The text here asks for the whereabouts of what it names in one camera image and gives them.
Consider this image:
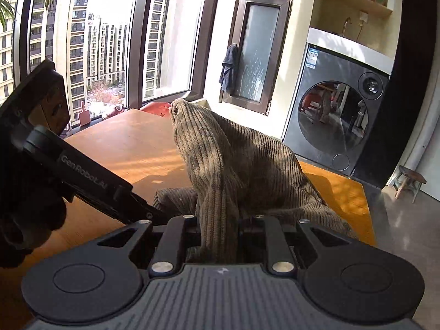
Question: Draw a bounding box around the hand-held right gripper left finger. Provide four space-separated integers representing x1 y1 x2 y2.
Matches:
98 214 202 276

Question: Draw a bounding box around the frosted glass casement window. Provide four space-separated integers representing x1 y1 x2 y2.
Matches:
219 0 295 115

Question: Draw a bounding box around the pair of shoes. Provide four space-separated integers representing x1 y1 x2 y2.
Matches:
101 103 125 119

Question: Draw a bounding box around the grey washing machine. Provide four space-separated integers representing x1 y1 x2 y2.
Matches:
283 43 391 177

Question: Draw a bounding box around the small wooden stool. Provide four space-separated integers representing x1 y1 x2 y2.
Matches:
389 165 428 203

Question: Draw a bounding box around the pink paddle-shaped board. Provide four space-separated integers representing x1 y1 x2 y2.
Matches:
79 101 91 126

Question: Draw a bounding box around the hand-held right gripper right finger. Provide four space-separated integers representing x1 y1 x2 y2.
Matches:
239 214 348 276

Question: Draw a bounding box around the red plastic stool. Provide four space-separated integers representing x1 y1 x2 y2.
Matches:
140 102 173 118

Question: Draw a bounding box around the brown corduroy garment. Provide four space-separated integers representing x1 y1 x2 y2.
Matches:
153 98 360 266

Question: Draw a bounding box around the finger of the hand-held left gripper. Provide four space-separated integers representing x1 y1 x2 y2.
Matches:
119 192 170 227

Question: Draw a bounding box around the blue hanging cloth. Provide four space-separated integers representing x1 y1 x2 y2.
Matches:
219 43 239 94

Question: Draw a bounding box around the white countertop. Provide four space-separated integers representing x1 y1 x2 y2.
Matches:
307 27 394 75

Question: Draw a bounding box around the large brown-framed window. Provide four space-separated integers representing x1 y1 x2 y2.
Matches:
13 0 225 125

